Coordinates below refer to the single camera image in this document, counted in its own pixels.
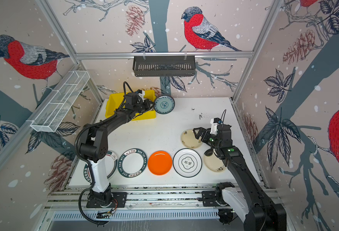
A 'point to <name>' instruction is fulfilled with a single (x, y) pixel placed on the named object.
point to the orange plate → (160, 162)
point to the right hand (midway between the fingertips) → (198, 132)
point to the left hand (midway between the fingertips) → (155, 102)
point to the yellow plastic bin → (115, 101)
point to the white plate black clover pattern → (187, 162)
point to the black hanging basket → (163, 66)
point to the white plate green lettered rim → (132, 162)
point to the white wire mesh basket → (51, 113)
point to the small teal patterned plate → (164, 104)
